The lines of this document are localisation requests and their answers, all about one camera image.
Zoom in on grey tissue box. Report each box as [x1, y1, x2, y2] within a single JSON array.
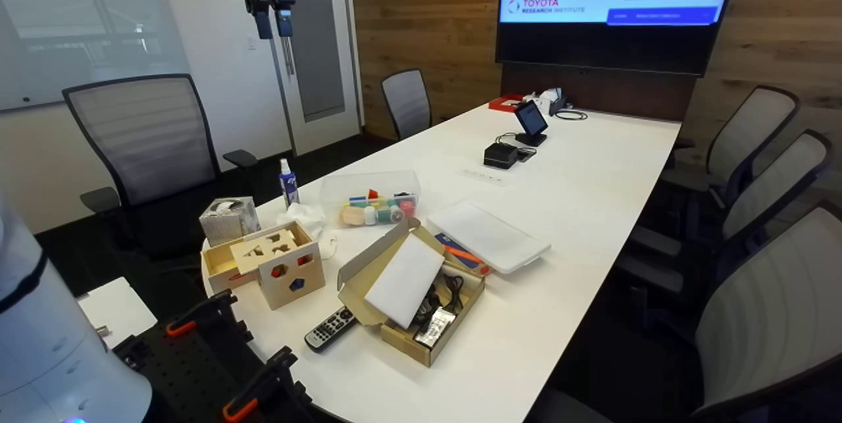
[[199, 196, 261, 247]]

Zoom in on red box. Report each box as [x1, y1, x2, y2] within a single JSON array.
[[487, 94, 526, 113]]

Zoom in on small black box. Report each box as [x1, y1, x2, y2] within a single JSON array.
[[483, 141, 519, 170]]

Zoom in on brown cardboard box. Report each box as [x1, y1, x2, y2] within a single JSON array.
[[337, 217, 487, 368]]

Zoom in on white door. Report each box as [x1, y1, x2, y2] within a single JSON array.
[[266, 0, 364, 157]]

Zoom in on grey mesh office chair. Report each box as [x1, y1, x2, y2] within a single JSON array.
[[380, 68, 433, 141], [62, 73, 259, 261]]

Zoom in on white blue spray bottle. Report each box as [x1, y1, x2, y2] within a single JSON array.
[[278, 158, 301, 208]]

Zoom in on clear plastic container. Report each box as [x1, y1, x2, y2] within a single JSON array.
[[320, 170, 422, 229]]

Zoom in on whiteboard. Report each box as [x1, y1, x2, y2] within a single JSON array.
[[0, 0, 193, 113]]

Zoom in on crumpled white cloth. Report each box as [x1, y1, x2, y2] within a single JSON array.
[[276, 202, 339, 261]]

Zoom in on heap of colourful toys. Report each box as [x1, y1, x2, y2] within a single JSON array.
[[339, 189, 418, 227]]

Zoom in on wooden shape sorter lid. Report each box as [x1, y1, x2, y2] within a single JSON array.
[[230, 228, 299, 275]]

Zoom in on open wooden tray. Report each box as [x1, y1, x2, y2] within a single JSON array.
[[201, 220, 314, 294]]

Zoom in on wooden shape sorter cube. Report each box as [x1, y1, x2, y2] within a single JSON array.
[[256, 239, 327, 311]]

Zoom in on small tablet on stand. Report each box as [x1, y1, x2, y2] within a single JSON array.
[[512, 99, 549, 147]]

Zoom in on white tissue pile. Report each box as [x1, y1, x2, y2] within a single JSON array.
[[523, 87, 564, 109]]

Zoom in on blue booklet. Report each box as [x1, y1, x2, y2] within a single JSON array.
[[434, 232, 491, 276]]

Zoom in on white foam sheet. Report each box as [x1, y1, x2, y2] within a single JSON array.
[[363, 232, 447, 330]]

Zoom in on orange pen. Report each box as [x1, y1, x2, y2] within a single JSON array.
[[443, 245, 489, 268]]

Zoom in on black orange clamp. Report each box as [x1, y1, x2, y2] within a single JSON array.
[[222, 345, 315, 423], [165, 289, 254, 345]]

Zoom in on white plastic lid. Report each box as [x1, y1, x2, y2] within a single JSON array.
[[426, 200, 552, 275]]

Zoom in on black remote control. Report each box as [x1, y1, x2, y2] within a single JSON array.
[[303, 305, 359, 353]]

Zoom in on white flat board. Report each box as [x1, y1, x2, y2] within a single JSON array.
[[77, 277, 159, 349]]

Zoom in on shiny silver packet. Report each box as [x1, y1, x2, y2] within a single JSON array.
[[412, 307, 457, 350]]

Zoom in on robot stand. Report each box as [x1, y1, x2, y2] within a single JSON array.
[[113, 289, 349, 423]]

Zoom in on row of office chairs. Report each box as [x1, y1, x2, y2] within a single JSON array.
[[526, 85, 842, 423]]

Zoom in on black charging cable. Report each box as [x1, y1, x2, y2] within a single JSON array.
[[413, 272, 466, 326]]

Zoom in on large wall monitor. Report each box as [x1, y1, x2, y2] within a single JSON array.
[[494, 0, 747, 78]]

